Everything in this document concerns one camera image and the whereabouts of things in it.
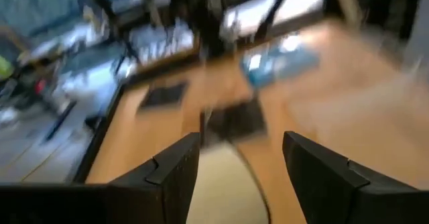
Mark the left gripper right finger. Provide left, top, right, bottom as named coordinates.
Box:
left=282, top=131, right=429, bottom=224

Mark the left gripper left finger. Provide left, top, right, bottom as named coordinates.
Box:
left=107, top=132, right=201, bottom=224

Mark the black flat strip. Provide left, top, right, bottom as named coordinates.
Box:
left=43, top=99, right=78, bottom=142

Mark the red object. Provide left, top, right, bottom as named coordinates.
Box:
left=34, top=78, right=47, bottom=95

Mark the long black pole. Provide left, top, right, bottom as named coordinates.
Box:
left=253, top=0, right=294, bottom=42

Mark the yellow-green object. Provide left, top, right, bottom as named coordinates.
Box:
left=0, top=54, right=15, bottom=81

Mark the black metal table frame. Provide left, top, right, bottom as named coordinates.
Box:
left=72, top=12, right=336, bottom=184

